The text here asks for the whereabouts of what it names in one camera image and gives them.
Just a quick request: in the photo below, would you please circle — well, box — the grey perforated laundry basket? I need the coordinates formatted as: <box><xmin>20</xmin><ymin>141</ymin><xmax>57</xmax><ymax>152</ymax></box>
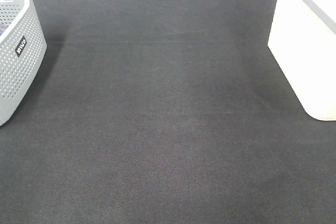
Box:
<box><xmin>1</xmin><ymin>0</ymin><xmax>47</xmax><ymax>125</ymax></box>

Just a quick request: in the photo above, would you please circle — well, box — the black table cloth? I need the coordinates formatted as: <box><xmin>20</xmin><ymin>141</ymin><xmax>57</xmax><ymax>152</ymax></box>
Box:
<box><xmin>1</xmin><ymin>0</ymin><xmax>335</xmax><ymax>223</ymax></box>

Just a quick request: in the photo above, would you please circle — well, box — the white plastic basket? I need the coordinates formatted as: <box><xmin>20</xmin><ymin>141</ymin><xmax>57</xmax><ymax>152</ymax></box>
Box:
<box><xmin>268</xmin><ymin>0</ymin><xmax>335</xmax><ymax>121</ymax></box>

